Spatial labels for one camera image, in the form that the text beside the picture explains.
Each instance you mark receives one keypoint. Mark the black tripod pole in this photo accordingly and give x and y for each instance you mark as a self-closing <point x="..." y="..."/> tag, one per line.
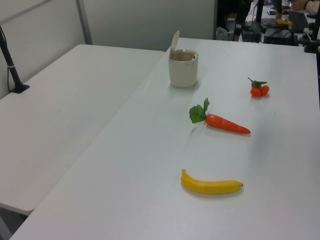
<point x="240" y="20"/>

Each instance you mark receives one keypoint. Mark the orange toy carrot with leaves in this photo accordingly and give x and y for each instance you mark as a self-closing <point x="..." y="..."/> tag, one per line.
<point x="222" y="125"/>

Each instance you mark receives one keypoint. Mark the toy tangerine cluster with leaves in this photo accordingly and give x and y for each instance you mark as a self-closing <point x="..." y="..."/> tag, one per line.
<point x="255" y="92"/>

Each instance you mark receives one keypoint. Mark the black camera pole with base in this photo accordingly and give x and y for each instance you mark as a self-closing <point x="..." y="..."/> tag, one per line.
<point x="12" y="72"/>

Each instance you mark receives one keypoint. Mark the cream garbage bin with lid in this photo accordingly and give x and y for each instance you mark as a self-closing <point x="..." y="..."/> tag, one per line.
<point x="183" y="72"/>

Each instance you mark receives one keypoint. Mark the bystander hand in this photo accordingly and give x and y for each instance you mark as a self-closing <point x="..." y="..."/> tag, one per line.
<point x="301" y="4"/>

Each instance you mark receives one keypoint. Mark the yellow toy banana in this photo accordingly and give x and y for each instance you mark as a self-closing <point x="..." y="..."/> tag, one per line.
<point x="210" y="187"/>

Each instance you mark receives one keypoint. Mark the black clamp stand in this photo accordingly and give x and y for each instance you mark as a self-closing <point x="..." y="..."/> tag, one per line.
<point x="312" y="40"/>

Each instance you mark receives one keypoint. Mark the black equipment box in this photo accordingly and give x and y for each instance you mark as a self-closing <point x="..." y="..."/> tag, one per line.
<point x="278" y="36"/>

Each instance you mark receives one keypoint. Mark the white side table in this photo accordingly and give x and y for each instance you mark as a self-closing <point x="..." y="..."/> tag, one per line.
<point x="62" y="112"/>

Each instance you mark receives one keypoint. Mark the yellow and black device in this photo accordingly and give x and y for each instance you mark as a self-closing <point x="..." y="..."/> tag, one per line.
<point x="285" y="22"/>

